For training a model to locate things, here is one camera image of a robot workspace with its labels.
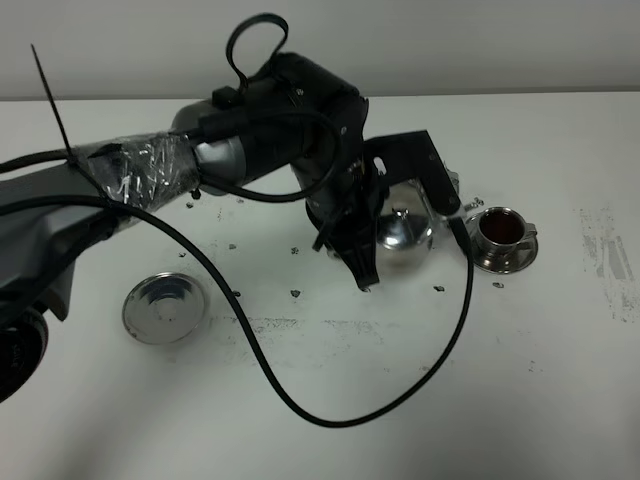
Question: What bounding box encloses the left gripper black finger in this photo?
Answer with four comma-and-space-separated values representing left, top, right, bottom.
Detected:
342, 241, 379, 290

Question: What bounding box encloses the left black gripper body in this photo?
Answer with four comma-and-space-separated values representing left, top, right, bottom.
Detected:
306, 149, 388, 260

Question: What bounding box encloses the stainless steel teapot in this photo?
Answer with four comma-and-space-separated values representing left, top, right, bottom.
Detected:
376, 179, 449, 273

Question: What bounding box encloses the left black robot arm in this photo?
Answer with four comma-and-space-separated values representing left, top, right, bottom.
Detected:
1, 53, 382, 397

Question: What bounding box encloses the near stainless steel teacup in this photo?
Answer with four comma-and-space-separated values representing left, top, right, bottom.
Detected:
475, 207, 537, 256

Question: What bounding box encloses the steel teapot saucer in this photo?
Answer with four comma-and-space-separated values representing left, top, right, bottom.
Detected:
121, 272, 209, 346

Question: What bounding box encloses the near steel cup saucer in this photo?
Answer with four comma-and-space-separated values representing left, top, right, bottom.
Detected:
466, 215, 539, 275

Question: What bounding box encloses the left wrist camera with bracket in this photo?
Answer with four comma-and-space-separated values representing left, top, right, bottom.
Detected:
363, 130, 462, 219

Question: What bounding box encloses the left black camera cable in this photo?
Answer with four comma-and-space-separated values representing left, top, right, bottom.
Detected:
0, 14, 476, 429

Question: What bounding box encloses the black cable tie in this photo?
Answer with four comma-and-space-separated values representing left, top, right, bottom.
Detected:
30, 43, 113, 206

